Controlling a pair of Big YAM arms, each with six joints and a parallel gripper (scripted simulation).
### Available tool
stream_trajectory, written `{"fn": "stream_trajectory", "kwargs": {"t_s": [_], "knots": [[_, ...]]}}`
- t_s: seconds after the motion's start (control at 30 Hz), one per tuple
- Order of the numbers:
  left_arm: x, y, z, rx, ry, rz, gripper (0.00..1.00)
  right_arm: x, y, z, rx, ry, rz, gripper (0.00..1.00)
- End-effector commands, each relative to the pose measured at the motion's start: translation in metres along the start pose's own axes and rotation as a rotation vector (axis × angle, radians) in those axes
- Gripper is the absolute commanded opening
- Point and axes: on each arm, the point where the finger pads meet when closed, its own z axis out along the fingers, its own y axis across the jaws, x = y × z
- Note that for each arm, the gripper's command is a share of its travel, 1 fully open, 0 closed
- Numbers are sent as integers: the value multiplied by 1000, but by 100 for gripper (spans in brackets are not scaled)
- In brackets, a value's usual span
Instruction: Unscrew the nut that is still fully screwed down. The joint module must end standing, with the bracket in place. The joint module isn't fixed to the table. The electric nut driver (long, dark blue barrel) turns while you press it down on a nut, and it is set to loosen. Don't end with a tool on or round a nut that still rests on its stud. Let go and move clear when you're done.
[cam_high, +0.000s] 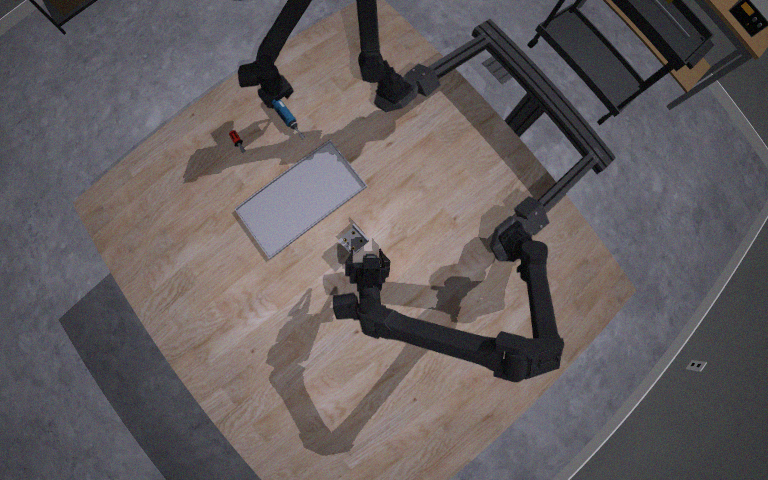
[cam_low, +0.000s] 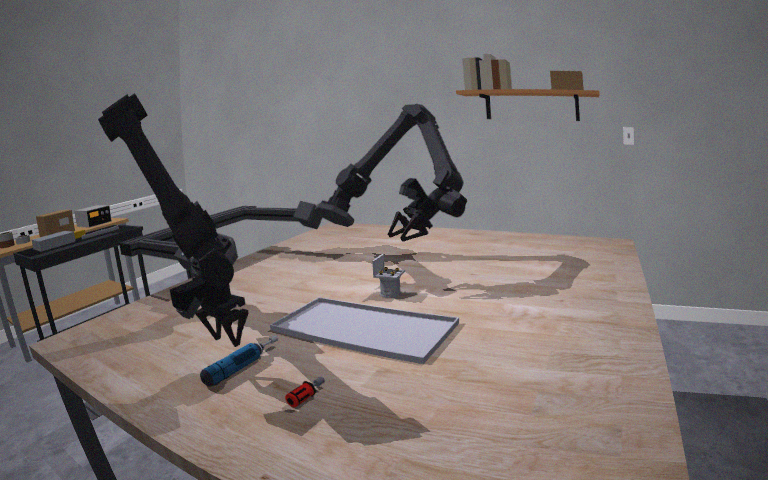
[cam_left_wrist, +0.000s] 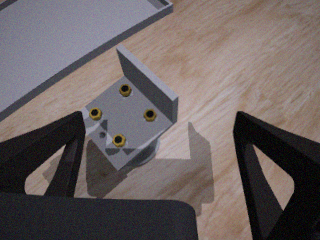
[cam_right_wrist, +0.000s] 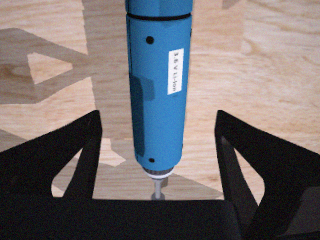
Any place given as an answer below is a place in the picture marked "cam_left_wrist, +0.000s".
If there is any grey shallow rectangular tray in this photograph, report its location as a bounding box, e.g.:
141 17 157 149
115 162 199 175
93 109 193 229
0 0 173 122

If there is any brass hex nut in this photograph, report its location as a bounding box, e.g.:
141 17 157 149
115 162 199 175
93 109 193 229
89 107 102 120
119 84 131 96
112 134 126 148
144 109 157 122

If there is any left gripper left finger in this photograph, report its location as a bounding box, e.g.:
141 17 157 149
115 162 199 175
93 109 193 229
0 111 86 197

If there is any grey metal bracket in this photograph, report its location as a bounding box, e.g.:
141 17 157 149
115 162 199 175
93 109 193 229
80 44 179 172

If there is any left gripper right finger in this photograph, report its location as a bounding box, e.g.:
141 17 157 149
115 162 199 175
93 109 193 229
233 111 320 240

